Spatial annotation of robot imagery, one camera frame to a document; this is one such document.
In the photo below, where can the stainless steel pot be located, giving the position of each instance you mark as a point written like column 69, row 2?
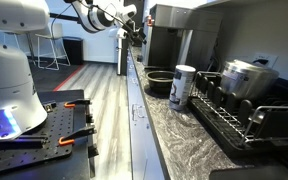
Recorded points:
column 247, row 80

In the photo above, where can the black dish drying rack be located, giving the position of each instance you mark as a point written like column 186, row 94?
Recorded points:
column 241, row 126

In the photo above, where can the white wall outlet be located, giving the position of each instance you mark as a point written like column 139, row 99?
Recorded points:
column 268, row 60

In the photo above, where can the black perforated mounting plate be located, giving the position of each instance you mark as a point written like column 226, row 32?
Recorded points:
column 39, row 156

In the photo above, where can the grey lower cabinets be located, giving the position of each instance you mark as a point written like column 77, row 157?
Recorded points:
column 145, row 159

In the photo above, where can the white metal stool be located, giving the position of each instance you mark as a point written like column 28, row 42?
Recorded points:
column 50, row 51

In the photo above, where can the white cylindrical canister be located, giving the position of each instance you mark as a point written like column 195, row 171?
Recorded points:
column 181, row 85

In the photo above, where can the black commercial coffee maker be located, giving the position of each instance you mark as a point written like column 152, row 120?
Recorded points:
column 180, row 36

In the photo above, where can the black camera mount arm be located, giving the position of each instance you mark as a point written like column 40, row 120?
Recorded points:
column 68, row 17

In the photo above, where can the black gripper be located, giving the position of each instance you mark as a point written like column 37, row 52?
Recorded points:
column 136, row 35

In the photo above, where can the black trash bin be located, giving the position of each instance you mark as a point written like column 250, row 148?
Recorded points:
column 74, row 49

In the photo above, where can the orange black clamp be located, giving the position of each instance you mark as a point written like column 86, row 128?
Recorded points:
column 70, row 139
column 72, row 104

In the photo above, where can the orange hot water tap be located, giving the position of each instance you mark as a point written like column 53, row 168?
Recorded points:
column 149, row 21

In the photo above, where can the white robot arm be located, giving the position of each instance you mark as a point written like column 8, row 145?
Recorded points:
column 20, row 107

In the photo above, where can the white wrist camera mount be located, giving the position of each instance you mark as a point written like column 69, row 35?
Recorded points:
column 117, row 31

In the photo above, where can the upper orange black clamp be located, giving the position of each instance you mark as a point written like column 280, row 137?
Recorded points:
column 72, row 104

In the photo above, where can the lower orange black clamp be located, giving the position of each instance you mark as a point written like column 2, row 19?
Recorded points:
column 70, row 139

